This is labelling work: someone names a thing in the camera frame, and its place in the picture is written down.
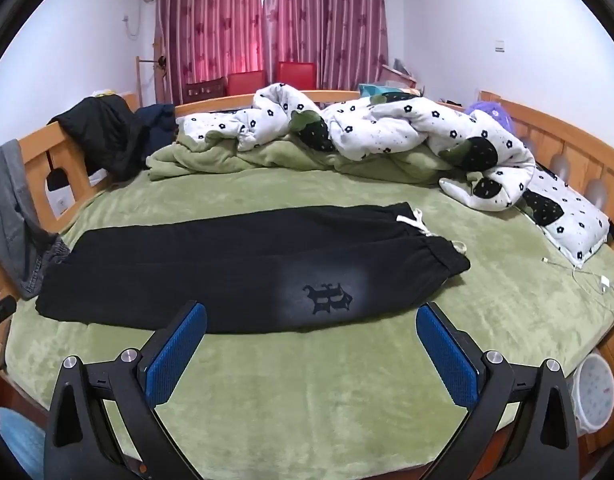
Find black jacket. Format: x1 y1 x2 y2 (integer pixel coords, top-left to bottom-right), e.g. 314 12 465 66
47 94 138 181

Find dark wooden chair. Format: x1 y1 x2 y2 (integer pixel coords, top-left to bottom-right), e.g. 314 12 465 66
184 77 228 106

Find white floral quilt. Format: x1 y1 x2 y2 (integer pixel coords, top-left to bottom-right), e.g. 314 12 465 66
176 82 536 211

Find grey jeans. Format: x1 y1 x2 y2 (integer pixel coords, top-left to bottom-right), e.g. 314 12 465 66
0 140 73 301

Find green fleece blanket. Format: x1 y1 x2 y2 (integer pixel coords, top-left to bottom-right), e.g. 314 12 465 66
146 137 468 186

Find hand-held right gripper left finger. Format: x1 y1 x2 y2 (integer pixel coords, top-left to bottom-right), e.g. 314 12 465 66
44 301 208 480

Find person's leg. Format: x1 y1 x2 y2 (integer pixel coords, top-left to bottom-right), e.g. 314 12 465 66
0 406 47 480

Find white charging cable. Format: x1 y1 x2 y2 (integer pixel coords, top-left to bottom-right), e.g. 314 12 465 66
541 257 608 287

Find wooden bed frame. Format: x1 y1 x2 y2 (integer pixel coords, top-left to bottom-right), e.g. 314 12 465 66
0 89 614 480

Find wooden coat rack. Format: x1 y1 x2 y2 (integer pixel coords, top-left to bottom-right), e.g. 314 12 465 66
136 54 169 107

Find white floral pillow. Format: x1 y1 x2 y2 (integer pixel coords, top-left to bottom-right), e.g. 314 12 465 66
519 167 612 268

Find navy garment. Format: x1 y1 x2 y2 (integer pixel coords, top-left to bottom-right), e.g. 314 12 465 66
132 102 178 161

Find white plastic basket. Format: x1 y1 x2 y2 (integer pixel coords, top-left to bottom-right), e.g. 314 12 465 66
571 352 614 436

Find red chair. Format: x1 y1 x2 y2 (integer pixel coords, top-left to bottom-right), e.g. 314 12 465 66
277 61 317 92
227 70 266 96

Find wooden shelf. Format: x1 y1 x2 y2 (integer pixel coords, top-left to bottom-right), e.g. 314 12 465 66
382 62 422 93

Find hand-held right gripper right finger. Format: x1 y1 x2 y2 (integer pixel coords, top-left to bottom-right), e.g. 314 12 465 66
415 301 580 480

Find black pants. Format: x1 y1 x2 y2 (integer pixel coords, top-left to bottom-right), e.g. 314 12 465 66
36 202 472 335

